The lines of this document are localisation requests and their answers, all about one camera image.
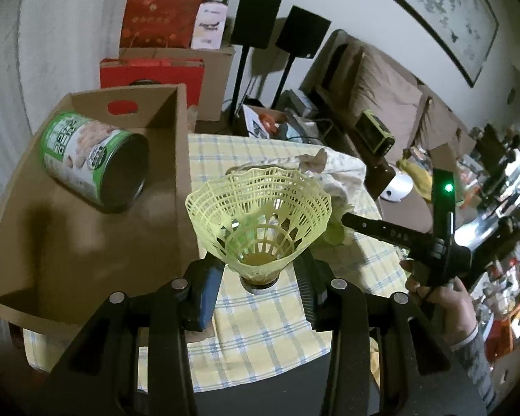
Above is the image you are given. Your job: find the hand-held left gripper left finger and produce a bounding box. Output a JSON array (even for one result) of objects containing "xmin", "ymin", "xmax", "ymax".
[{"xmin": 39, "ymin": 260, "xmax": 226, "ymax": 416}]

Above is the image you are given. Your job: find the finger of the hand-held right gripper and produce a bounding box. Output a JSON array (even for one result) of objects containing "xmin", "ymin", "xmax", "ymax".
[{"xmin": 341, "ymin": 212, "xmax": 434, "ymax": 252}]

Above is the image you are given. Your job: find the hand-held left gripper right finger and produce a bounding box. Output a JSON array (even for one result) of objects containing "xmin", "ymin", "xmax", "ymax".
[{"xmin": 292, "ymin": 253, "xmax": 488, "ymax": 416}]

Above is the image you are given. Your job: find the yellow plastic shuttlecock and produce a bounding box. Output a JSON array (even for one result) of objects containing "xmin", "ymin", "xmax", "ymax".
[{"xmin": 185, "ymin": 165, "xmax": 332, "ymax": 289}]

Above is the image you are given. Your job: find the white floral cloth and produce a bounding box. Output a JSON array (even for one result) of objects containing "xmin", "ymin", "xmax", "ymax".
[{"xmin": 297, "ymin": 147, "xmax": 367, "ymax": 214}]

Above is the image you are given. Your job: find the cardboard box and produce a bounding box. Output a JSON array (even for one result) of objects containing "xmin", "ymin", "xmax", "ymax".
[{"xmin": 0, "ymin": 83, "xmax": 200, "ymax": 327}]

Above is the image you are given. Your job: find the person's right forearm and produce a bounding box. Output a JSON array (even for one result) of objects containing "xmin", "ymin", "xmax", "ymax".
[{"xmin": 448, "ymin": 325, "xmax": 500, "ymax": 405}]

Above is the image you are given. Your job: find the person's right hand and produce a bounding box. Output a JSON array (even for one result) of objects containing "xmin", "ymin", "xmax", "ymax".
[{"xmin": 399, "ymin": 260, "xmax": 478, "ymax": 347}]

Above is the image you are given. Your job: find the white round gadget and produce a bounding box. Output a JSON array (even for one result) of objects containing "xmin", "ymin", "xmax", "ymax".
[{"xmin": 379, "ymin": 172, "xmax": 414, "ymax": 202}]

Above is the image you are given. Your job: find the yellow checked tablecloth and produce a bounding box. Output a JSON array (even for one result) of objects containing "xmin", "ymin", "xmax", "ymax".
[{"xmin": 24, "ymin": 133, "xmax": 410, "ymax": 393}]

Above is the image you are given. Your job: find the yellow banana toy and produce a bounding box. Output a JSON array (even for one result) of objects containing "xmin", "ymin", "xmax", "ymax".
[{"xmin": 396, "ymin": 158, "xmax": 434, "ymax": 202}]

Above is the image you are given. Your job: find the orange box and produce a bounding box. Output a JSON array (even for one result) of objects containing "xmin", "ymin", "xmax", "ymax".
[{"xmin": 497, "ymin": 295, "xmax": 520, "ymax": 356}]

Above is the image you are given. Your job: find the green and black device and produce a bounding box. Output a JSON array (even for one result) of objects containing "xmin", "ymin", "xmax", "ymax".
[{"xmin": 356, "ymin": 110, "xmax": 394, "ymax": 154}]

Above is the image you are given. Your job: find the brown sofa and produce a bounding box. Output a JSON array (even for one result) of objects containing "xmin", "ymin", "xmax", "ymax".
[{"xmin": 301, "ymin": 29, "xmax": 477, "ymax": 170}]

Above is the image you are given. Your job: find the small open printed box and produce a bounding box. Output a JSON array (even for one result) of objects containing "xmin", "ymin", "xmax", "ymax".
[{"xmin": 243, "ymin": 104, "xmax": 287, "ymax": 138}]

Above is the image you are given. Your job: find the green label tin can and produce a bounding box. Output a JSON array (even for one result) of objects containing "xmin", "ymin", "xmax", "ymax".
[{"xmin": 40, "ymin": 110, "xmax": 150, "ymax": 214}]

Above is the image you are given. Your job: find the brown cardboard carton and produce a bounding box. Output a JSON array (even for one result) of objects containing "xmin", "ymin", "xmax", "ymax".
[{"xmin": 119, "ymin": 45, "xmax": 235, "ymax": 122}]

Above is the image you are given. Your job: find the black speaker on stand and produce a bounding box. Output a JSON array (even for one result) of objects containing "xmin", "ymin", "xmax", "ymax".
[
  {"xmin": 271, "ymin": 6, "xmax": 331, "ymax": 109},
  {"xmin": 227, "ymin": 0, "xmax": 282, "ymax": 124}
]

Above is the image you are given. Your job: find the flat red gift box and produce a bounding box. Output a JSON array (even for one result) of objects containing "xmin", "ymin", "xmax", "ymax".
[{"xmin": 99, "ymin": 58, "xmax": 205, "ymax": 109}]

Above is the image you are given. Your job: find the framed landscape painting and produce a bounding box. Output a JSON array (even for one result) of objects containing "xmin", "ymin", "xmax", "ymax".
[{"xmin": 354, "ymin": 0, "xmax": 500, "ymax": 88}]

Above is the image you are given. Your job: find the white carton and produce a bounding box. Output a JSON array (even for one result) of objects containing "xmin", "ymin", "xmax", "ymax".
[{"xmin": 191, "ymin": 1, "xmax": 229, "ymax": 50}]

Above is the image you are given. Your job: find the red gift bag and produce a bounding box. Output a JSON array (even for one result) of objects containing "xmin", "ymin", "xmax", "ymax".
[{"xmin": 120, "ymin": 0, "xmax": 205, "ymax": 49}]

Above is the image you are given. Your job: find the black camera rig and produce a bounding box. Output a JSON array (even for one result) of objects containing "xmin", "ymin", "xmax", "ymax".
[{"xmin": 477, "ymin": 123, "xmax": 520, "ymax": 209}]

